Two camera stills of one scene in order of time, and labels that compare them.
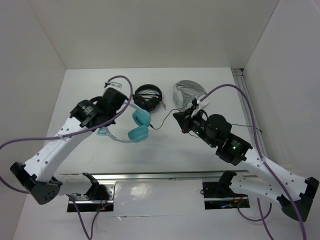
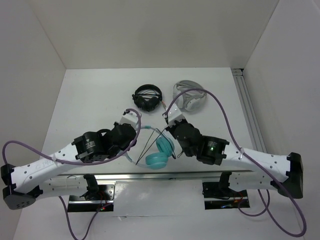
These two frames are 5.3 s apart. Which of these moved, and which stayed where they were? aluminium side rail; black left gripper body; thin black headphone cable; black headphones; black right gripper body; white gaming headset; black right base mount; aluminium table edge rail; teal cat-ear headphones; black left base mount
Moved: black left gripper body; black right gripper body; teal cat-ear headphones; thin black headphone cable
Stayed: aluminium side rail; black right base mount; aluminium table edge rail; white gaming headset; black left base mount; black headphones
